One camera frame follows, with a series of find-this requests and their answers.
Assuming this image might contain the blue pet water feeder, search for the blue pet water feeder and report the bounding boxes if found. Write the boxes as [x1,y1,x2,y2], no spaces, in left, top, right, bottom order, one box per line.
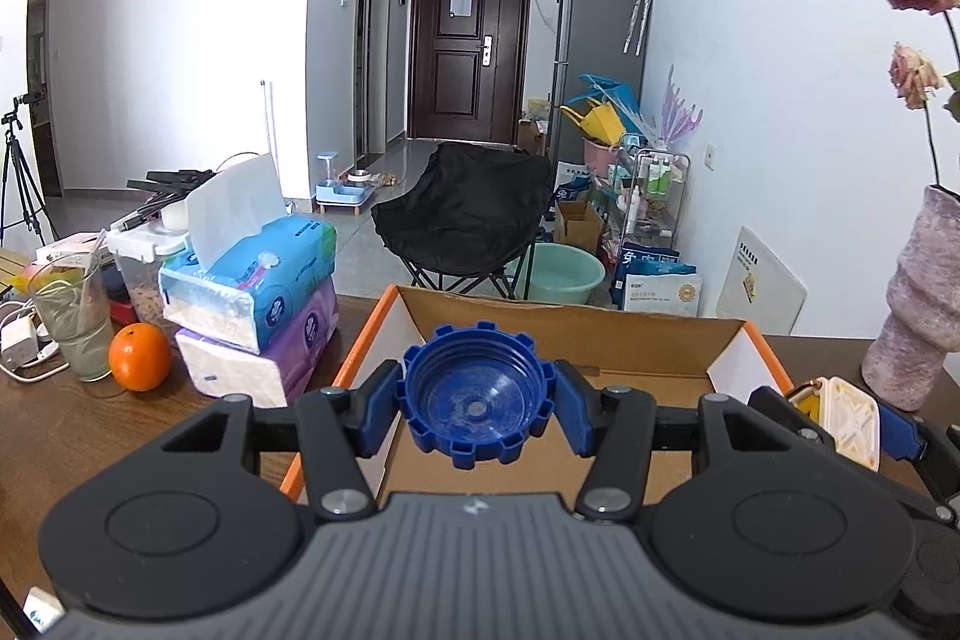
[315,151,377,215]

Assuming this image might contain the small brown cardboard box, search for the small brown cardboard box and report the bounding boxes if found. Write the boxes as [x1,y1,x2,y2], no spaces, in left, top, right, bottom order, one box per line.
[553,200,605,256]

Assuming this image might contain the grey refrigerator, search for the grey refrigerator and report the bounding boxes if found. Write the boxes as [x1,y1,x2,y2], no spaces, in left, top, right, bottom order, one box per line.
[547,0,652,176]

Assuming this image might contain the pink white box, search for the pink white box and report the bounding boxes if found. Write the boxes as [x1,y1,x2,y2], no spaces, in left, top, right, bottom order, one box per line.
[34,233,113,266]

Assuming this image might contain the cream plastic tray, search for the cream plastic tray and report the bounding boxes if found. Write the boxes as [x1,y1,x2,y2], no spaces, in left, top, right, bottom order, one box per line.
[786,376,882,474]

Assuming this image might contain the black folding chair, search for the black folding chair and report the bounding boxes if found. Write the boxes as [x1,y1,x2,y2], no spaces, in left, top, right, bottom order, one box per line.
[371,142,554,300]

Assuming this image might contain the purple plastic hangers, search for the purple plastic hangers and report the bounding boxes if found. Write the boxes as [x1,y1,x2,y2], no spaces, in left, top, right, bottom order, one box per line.
[649,64,704,150]

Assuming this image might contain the blue plastic bottle cap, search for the blue plastic bottle cap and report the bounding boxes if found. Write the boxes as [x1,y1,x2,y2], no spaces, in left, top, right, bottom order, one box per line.
[395,323,556,470]

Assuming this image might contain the black device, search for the black device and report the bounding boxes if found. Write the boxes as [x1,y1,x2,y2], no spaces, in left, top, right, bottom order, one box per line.
[126,167,218,214]

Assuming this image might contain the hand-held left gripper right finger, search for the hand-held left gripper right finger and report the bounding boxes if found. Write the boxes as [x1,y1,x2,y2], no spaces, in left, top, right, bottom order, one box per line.
[553,361,807,522]

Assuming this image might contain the white pet food bag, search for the white pet food bag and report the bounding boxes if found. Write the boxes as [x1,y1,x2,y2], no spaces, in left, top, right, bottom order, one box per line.
[613,271,704,319]

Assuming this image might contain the blue white bag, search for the blue white bag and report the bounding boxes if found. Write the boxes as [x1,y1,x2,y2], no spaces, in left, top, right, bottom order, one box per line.
[553,160,601,206]

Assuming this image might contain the grey inner door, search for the grey inner door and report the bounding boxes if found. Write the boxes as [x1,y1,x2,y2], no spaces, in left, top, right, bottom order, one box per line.
[356,0,395,161]

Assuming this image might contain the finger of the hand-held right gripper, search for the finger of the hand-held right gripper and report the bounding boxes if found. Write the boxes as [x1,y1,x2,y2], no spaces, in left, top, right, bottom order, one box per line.
[750,385,837,453]
[877,400,960,525]

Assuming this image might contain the blue pet food bag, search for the blue pet food bag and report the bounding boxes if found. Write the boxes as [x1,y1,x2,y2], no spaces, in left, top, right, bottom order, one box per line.
[617,241,681,281]

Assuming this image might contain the clear container with white lid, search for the clear container with white lid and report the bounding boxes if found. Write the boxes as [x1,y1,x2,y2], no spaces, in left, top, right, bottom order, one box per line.
[106,218,188,326]

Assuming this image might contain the white charger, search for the white charger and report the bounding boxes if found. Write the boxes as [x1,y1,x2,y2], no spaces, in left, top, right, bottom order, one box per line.
[0,317,40,369]

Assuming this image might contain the white board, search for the white board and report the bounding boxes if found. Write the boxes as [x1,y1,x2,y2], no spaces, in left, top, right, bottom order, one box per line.
[716,225,809,335]

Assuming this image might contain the blue plastic hangers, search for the blue plastic hangers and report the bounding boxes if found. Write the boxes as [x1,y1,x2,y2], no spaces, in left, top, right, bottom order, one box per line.
[577,72,646,120]

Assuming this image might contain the purple tissue pack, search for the purple tissue pack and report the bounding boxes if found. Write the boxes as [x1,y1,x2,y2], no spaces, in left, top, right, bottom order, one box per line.
[175,276,340,407]

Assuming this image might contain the orange fruit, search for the orange fruit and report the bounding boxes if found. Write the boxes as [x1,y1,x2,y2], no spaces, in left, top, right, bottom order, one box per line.
[109,323,173,392]

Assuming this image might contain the orange-edged cardboard box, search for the orange-edged cardboard box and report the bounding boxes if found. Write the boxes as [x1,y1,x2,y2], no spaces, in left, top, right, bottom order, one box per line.
[279,284,796,513]

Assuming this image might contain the white plastic block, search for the white plastic block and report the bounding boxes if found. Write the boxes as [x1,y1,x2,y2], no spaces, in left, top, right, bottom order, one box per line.
[22,586,65,633]

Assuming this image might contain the dark brown entrance door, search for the dark brown entrance door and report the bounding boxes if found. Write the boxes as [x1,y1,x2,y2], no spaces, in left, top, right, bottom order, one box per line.
[409,0,535,148]

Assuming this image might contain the green plastic basin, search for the green plastic basin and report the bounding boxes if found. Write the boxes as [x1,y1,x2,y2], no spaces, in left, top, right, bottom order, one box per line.
[504,242,607,305]

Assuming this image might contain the pink textured vase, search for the pink textured vase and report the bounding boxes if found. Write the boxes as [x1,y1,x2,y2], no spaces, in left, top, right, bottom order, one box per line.
[861,184,960,412]

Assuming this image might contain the blue tissue pack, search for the blue tissue pack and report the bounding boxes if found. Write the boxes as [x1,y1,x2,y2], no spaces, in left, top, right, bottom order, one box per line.
[157,151,338,356]

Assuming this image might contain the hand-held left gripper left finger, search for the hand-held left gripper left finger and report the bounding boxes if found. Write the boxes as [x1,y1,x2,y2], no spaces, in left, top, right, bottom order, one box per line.
[160,360,407,521]

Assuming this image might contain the pink bucket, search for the pink bucket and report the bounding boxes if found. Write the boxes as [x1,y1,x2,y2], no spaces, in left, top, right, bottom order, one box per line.
[583,136,623,180]

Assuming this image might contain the black camera tripod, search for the black camera tripod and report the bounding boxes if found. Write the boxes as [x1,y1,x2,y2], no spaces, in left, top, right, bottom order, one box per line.
[0,92,59,247]

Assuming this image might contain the glass cup with drink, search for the glass cup with drink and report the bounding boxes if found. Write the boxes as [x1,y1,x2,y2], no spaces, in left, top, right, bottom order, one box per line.
[28,248,115,383]

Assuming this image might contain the metal wire rack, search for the metal wire rack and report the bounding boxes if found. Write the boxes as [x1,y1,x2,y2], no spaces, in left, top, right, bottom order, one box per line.
[611,149,691,251]

